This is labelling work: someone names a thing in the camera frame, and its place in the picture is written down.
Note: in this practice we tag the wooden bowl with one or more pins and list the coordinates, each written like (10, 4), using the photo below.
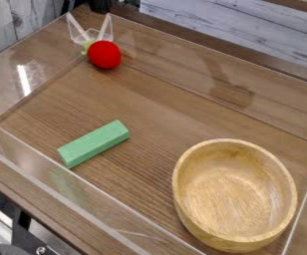
(235, 194)

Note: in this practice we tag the clear acrylic tray wall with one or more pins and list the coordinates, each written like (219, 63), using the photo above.
(177, 94)

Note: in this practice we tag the green rectangular block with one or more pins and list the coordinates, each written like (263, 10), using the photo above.
(93, 143)

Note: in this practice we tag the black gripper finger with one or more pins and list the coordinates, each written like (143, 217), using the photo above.
(101, 6)

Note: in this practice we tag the black table leg bracket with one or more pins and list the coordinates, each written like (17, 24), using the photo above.
(25, 240)

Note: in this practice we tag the red plush strawberry toy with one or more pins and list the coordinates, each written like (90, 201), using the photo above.
(104, 54)

